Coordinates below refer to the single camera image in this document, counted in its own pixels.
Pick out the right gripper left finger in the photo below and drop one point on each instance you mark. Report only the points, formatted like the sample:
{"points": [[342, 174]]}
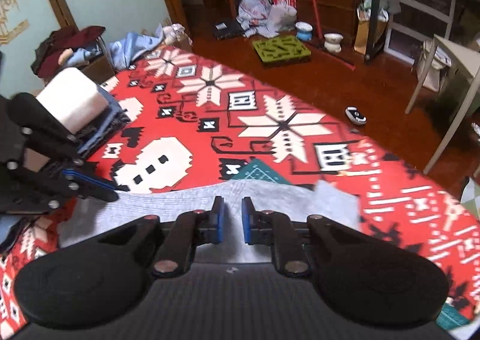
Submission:
{"points": [[98, 280]]}

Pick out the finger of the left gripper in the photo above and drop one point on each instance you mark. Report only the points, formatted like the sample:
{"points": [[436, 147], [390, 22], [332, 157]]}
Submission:
{"points": [[47, 140], [52, 189]]}

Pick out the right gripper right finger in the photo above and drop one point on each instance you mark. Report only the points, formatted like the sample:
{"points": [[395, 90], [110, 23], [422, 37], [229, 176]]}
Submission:
{"points": [[362, 278]]}

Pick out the grey polo shirt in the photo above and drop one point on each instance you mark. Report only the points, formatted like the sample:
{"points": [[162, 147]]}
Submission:
{"points": [[92, 217]]}

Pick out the pile of clothes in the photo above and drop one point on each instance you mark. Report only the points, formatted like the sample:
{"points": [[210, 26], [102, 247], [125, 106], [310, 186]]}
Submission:
{"points": [[69, 47]]}

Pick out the folded white towel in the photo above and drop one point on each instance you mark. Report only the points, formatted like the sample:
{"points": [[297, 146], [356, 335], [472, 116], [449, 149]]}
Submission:
{"points": [[72, 99]]}

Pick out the folded blue jeans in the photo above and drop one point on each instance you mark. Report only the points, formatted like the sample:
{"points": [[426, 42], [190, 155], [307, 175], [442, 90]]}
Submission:
{"points": [[104, 126]]}

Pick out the green cutting mat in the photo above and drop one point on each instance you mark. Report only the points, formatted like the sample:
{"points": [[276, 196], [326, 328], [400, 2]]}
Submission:
{"points": [[449, 318]]}

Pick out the red christmas pattern blanket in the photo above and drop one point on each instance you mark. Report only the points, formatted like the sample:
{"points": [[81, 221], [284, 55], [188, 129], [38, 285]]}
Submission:
{"points": [[195, 122]]}

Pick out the small white floor gadget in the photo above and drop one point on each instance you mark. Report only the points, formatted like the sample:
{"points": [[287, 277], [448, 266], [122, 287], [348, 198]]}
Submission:
{"points": [[354, 115]]}

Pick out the beige plastic chair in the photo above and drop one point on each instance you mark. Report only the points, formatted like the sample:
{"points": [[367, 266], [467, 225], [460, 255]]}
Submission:
{"points": [[461, 85]]}

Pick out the white ceramic cup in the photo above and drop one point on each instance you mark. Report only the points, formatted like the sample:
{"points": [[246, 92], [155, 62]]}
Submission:
{"points": [[332, 42]]}

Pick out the green patterned floor tray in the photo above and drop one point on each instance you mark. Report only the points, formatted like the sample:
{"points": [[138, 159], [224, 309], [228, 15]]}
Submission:
{"points": [[281, 49]]}

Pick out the blue ceramic cup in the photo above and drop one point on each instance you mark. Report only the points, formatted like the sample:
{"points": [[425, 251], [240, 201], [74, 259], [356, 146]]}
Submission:
{"points": [[304, 31]]}

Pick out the white drawer unit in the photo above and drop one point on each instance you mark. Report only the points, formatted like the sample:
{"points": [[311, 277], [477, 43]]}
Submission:
{"points": [[418, 21]]}

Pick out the wooden drawer chest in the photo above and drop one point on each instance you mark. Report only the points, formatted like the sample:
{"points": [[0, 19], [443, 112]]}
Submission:
{"points": [[337, 16]]}

